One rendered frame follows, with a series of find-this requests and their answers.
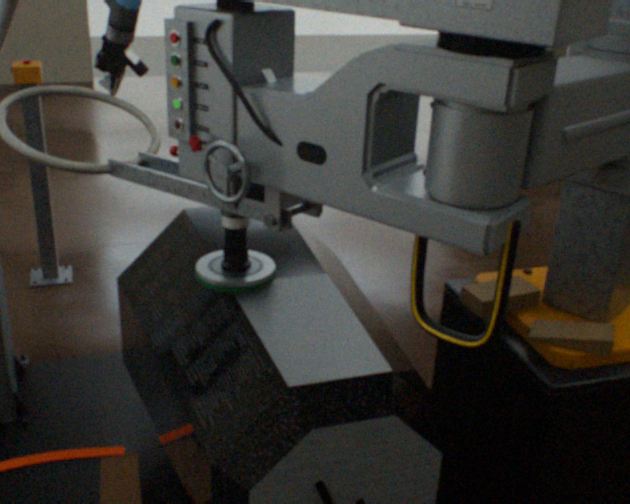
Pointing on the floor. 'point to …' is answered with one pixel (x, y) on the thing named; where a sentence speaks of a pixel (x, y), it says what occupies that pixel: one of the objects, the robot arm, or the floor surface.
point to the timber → (120, 479)
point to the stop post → (34, 131)
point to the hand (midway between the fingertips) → (114, 95)
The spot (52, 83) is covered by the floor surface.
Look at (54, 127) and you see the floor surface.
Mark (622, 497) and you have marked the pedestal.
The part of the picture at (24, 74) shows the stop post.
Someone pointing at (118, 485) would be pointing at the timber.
